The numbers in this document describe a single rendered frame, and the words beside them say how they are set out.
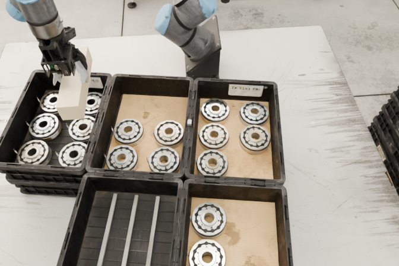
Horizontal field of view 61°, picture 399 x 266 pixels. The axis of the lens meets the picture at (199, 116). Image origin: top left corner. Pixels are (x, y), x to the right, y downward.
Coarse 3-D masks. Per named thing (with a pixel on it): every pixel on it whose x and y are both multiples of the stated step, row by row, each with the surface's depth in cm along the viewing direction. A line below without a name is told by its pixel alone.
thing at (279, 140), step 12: (264, 84) 120; (276, 84) 120; (192, 96) 117; (276, 96) 117; (192, 108) 114; (276, 108) 114; (192, 120) 113; (276, 120) 111; (192, 132) 108; (228, 180) 98; (240, 180) 98; (252, 180) 98; (276, 180) 98
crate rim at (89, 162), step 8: (112, 80) 121; (184, 80) 122; (192, 80) 121; (112, 88) 119; (192, 88) 119; (104, 104) 115; (104, 112) 113; (96, 136) 107; (184, 136) 107; (96, 144) 106; (184, 144) 106; (184, 152) 104; (88, 160) 102; (184, 160) 102; (88, 168) 101; (96, 168) 101; (184, 168) 101; (160, 176) 99; (168, 176) 99; (176, 176) 99; (184, 176) 101
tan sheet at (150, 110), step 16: (128, 96) 130; (144, 96) 130; (160, 96) 130; (128, 112) 125; (144, 112) 125; (160, 112) 125; (176, 112) 125; (144, 128) 121; (112, 144) 117; (144, 144) 117; (144, 160) 113
